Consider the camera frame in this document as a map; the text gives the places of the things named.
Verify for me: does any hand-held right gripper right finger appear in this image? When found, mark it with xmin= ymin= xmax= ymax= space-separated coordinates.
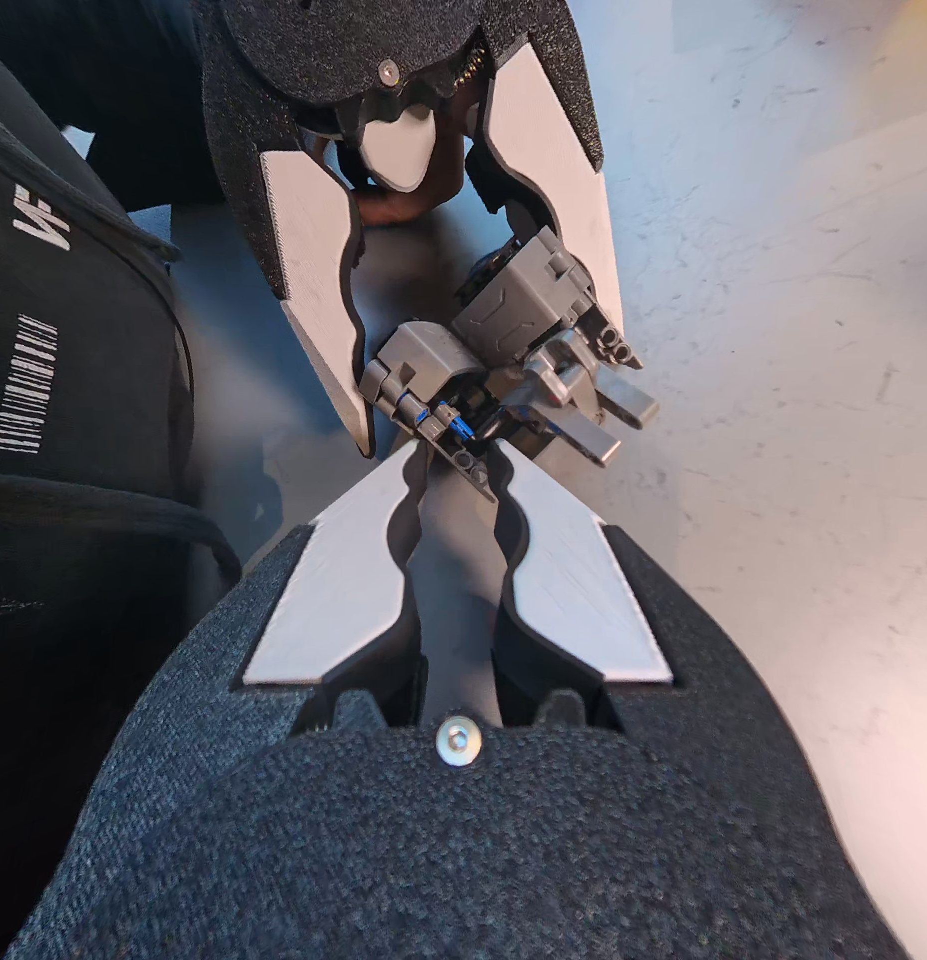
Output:
xmin=487 ymin=437 xmax=676 ymax=687

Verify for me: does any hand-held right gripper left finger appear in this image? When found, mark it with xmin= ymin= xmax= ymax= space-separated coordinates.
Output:
xmin=242 ymin=437 xmax=429 ymax=688

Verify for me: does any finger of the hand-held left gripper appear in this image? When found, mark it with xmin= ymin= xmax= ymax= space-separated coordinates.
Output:
xmin=463 ymin=39 xmax=627 ymax=335
xmin=259 ymin=147 xmax=379 ymax=461

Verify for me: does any grey motor block assembly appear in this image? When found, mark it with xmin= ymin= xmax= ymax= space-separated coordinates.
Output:
xmin=358 ymin=225 xmax=645 ymax=505

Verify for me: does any person's left forearm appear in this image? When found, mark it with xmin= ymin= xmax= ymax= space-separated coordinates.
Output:
xmin=0 ymin=0 xmax=226 ymax=213

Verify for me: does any grey desk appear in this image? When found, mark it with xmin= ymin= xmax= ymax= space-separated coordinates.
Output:
xmin=58 ymin=0 xmax=927 ymax=960

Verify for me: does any person's left hand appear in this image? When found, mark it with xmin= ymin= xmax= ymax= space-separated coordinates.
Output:
xmin=351 ymin=131 xmax=476 ymax=228

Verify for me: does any person's black hoodie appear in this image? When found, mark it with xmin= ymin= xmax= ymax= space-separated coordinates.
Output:
xmin=0 ymin=45 xmax=243 ymax=946

